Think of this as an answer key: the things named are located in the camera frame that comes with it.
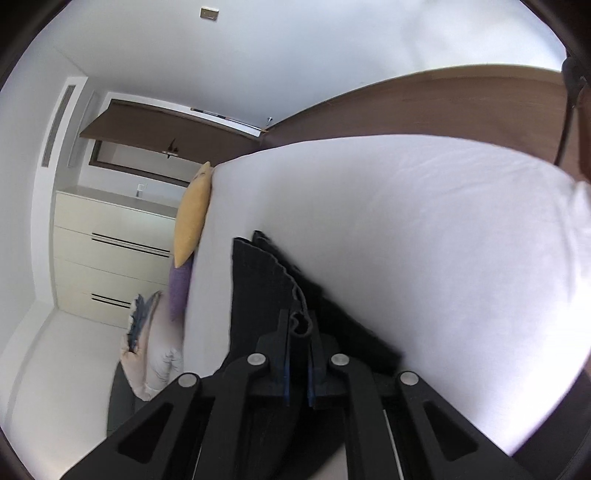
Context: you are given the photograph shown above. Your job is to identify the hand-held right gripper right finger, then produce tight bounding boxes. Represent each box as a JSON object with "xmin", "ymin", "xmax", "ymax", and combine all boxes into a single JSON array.
[{"xmin": 307, "ymin": 331, "xmax": 523, "ymax": 480}]

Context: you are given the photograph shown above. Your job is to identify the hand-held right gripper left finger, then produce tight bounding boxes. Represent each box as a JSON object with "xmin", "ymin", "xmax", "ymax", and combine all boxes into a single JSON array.
[{"xmin": 60, "ymin": 310, "xmax": 293, "ymax": 480}]

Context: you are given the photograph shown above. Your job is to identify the black pants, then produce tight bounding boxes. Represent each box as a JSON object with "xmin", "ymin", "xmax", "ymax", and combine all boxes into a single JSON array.
[{"xmin": 215, "ymin": 229, "xmax": 403, "ymax": 480}]

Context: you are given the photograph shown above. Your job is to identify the purple pillow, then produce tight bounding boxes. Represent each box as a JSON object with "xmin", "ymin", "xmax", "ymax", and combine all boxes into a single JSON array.
[{"xmin": 167, "ymin": 257, "xmax": 194, "ymax": 324}]

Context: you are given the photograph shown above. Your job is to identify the dark grey rug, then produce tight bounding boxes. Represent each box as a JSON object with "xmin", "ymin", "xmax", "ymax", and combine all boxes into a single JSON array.
[{"xmin": 107, "ymin": 364, "xmax": 153, "ymax": 437}]

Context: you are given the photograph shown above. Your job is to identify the white bed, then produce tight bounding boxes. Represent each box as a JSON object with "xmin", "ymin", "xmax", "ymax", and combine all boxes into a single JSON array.
[{"xmin": 182, "ymin": 134, "xmax": 591, "ymax": 457}]

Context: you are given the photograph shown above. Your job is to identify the yellow pillow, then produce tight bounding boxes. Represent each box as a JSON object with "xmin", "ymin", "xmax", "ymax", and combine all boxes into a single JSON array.
[{"xmin": 174, "ymin": 161, "xmax": 213, "ymax": 268}]

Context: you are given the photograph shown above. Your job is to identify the cream drawer cabinet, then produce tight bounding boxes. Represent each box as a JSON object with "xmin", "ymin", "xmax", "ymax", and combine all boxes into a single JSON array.
[{"xmin": 53, "ymin": 185, "xmax": 184, "ymax": 330}]

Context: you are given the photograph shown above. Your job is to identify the brown wooden headboard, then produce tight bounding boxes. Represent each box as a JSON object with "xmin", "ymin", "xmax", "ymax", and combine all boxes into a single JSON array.
[{"xmin": 261, "ymin": 65, "xmax": 591, "ymax": 172}]

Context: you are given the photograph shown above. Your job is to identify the white air vent grille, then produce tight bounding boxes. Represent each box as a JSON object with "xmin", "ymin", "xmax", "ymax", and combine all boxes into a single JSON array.
[{"xmin": 41, "ymin": 84, "xmax": 77, "ymax": 168}]

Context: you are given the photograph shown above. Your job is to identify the black reading lamp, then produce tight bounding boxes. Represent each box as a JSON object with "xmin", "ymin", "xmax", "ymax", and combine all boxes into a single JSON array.
[{"xmin": 553, "ymin": 55, "xmax": 591, "ymax": 168}]

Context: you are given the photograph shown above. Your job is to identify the brown wooden wall shelf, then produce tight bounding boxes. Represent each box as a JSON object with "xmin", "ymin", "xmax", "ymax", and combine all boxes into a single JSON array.
[{"xmin": 79, "ymin": 99, "xmax": 265, "ymax": 163}]

